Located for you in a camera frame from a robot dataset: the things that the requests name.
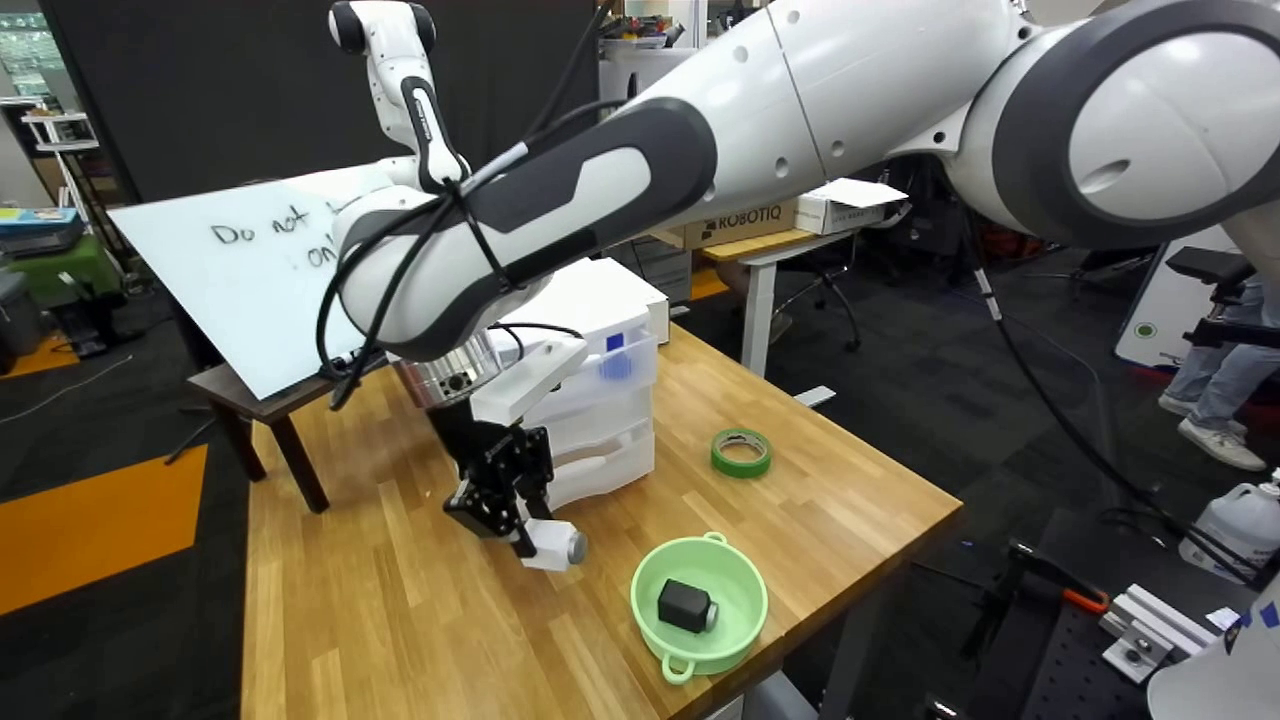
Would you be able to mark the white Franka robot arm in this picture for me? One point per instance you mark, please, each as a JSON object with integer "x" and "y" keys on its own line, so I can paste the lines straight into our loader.
{"x": 803, "y": 93}

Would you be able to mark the black backdrop curtain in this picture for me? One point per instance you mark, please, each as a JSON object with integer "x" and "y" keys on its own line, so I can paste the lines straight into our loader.
{"x": 200, "y": 81}

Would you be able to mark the white desk wooden top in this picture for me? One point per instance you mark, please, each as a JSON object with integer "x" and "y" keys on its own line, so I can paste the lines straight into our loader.
{"x": 758, "y": 307}

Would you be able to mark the white paper stack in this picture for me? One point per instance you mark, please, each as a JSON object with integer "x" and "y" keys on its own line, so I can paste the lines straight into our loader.
{"x": 854, "y": 200}

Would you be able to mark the dark wooden side table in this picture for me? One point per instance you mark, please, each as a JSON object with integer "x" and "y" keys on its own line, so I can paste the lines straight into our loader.
{"x": 297, "y": 466}

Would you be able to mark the white plastic jug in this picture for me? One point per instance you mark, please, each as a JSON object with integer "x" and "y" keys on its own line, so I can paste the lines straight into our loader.
{"x": 1247, "y": 525}

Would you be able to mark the light green plastic bowl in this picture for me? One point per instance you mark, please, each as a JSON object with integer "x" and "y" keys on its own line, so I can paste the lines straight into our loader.
{"x": 738, "y": 588}

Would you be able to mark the seated person blue jeans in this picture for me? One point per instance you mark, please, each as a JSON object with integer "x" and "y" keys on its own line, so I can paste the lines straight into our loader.
{"x": 1232, "y": 383}

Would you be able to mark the wooden table with metal frame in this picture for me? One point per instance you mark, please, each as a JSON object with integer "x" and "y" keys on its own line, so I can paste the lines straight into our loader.
{"x": 775, "y": 701}

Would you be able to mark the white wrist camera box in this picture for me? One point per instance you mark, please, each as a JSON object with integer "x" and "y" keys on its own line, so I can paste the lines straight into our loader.
{"x": 525, "y": 383}

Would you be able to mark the white rounded housing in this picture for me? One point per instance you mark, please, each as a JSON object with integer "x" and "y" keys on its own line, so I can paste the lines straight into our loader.
{"x": 1226, "y": 681}

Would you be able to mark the translucent white drawer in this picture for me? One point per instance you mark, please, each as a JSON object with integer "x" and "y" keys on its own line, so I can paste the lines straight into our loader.
{"x": 625, "y": 397}

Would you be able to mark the silver metal bracket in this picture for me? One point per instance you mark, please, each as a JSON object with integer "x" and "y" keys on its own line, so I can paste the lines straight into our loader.
{"x": 1136, "y": 656}

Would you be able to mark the blue hexagonal toy bolt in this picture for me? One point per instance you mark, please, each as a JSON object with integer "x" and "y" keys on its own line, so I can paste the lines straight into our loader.
{"x": 618, "y": 364}

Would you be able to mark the white whiteboard with writing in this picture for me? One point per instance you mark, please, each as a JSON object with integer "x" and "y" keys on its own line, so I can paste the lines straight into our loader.
{"x": 243, "y": 307}

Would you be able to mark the black office chair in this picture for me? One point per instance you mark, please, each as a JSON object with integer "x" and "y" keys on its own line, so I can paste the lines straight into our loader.
{"x": 1221, "y": 264}

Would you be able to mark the white panel green stickers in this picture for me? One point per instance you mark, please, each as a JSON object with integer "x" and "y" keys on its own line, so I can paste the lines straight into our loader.
{"x": 1173, "y": 307}

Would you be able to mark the small black bottle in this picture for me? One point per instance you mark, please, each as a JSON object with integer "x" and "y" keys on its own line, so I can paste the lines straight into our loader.
{"x": 686, "y": 604}

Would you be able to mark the white robot arm black joints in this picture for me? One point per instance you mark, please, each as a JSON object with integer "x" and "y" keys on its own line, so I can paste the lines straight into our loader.
{"x": 402, "y": 81}

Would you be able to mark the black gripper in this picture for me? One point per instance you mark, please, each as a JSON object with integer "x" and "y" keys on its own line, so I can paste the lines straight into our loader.
{"x": 465, "y": 433}

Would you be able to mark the black perforated board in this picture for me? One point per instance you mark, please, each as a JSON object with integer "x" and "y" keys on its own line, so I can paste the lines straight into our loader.
{"x": 1066, "y": 681}

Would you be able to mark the white plastic drawer unit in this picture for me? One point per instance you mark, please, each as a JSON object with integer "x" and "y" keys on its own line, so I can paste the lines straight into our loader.
{"x": 604, "y": 286}

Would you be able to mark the white shelf rack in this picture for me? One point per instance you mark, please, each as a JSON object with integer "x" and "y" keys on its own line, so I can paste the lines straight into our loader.
{"x": 61, "y": 132}

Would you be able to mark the green storage crate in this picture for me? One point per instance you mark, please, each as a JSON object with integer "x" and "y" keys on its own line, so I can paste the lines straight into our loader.
{"x": 67, "y": 272}

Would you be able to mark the silver aluminium extrusion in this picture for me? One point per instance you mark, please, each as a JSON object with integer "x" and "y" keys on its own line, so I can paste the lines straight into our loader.
{"x": 1160, "y": 611}

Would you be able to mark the green tape roll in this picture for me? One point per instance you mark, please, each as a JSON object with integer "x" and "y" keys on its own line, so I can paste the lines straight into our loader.
{"x": 740, "y": 468}

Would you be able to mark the white seasoning bottle grey lid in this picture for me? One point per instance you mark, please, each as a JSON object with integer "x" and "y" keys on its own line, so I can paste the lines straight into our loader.
{"x": 555, "y": 546}

